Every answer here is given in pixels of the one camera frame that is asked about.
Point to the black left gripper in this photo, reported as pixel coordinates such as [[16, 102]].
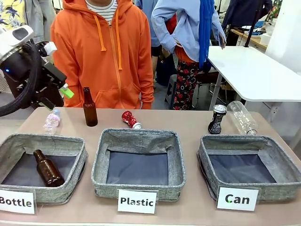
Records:
[[16, 67]]

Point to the small pink-label plastic bottle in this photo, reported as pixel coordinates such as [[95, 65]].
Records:
[[51, 122]]

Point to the brown glass bottle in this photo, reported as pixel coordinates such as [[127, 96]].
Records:
[[48, 169], [90, 110]]

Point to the crushed red can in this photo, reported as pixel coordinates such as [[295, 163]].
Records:
[[129, 118]]

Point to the large clear plastic bottle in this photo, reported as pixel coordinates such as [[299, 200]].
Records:
[[242, 118]]

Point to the grey basket with Bottle sign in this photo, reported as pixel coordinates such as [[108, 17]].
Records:
[[58, 190]]

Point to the grey basket with Plastic sign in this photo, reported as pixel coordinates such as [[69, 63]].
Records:
[[138, 141]]

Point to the black drink can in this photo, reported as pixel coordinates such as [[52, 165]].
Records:
[[216, 121]]

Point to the white Can label sign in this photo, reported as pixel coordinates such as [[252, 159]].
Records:
[[237, 199]]

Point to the grey basket with Can sign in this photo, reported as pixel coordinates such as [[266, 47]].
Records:
[[279, 155]]

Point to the person in orange hoodie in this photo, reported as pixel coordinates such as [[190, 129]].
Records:
[[98, 58]]

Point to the grey jacket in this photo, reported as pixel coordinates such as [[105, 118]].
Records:
[[37, 18]]

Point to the yellow floral shirt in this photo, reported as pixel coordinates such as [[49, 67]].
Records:
[[11, 13]]

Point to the white Bottle label sign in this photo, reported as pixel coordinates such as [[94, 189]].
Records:
[[16, 202]]

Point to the grey step stool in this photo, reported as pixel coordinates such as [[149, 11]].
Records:
[[171, 91]]

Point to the white Plastic label sign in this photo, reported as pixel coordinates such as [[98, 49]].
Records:
[[137, 201]]

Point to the person in blue shirt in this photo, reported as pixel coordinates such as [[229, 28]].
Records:
[[185, 28]]

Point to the white side table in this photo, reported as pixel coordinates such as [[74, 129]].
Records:
[[251, 75]]

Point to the wooden background desk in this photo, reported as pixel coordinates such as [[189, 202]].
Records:
[[252, 38]]

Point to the person in navy jacket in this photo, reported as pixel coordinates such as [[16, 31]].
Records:
[[244, 11]]

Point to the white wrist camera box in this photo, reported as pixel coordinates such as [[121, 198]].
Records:
[[50, 48]]

